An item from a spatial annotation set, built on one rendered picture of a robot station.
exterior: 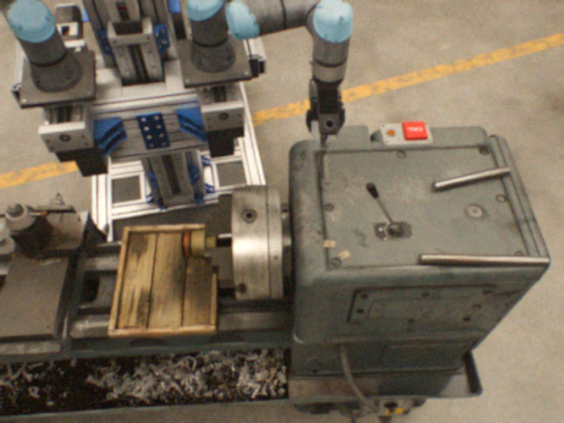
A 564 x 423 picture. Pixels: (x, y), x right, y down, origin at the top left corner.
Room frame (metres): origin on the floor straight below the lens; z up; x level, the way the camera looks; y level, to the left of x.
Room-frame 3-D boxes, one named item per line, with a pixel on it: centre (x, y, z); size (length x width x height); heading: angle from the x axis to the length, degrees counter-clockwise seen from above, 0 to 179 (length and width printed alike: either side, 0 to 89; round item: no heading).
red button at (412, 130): (0.98, -0.36, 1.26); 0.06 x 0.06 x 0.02; 3
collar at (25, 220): (0.79, 0.71, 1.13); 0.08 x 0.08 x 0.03
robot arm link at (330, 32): (0.89, -0.10, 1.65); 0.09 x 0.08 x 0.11; 20
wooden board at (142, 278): (0.72, 0.35, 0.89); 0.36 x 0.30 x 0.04; 3
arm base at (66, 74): (1.30, 0.72, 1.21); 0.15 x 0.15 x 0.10
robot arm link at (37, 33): (1.31, 0.72, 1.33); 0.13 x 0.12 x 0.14; 32
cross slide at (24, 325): (0.73, 0.71, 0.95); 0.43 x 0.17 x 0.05; 3
